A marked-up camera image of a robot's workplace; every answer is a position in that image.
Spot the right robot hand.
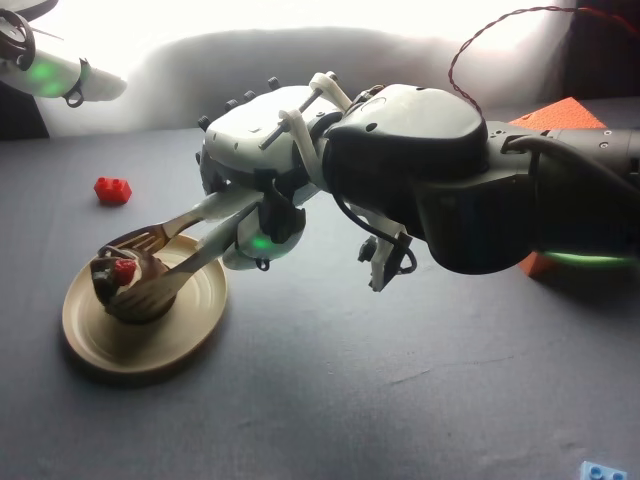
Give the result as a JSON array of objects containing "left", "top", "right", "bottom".
[{"left": 196, "top": 75, "right": 346, "bottom": 274}]

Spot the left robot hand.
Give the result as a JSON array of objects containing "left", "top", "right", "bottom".
[{"left": 0, "top": 0, "right": 129, "bottom": 109}]

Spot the chocolate toy cake with strawberry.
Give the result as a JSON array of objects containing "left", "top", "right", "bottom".
[{"left": 89, "top": 249, "right": 179, "bottom": 325}]

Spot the beige round plate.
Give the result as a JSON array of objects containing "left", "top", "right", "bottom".
[{"left": 61, "top": 233, "right": 229, "bottom": 385}]

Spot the red toy brick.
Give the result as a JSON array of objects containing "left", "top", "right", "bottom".
[{"left": 93, "top": 176, "right": 133, "bottom": 206}]

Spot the grey table cloth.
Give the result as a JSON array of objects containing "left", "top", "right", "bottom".
[{"left": 0, "top": 97, "right": 640, "bottom": 480}]

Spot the orange textured box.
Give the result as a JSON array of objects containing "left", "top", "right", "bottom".
[{"left": 507, "top": 97, "right": 609, "bottom": 279}]

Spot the light blue toy brick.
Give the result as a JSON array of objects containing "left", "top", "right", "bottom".
[{"left": 580, "top": 460, "right": 629, "bottom": 480}]

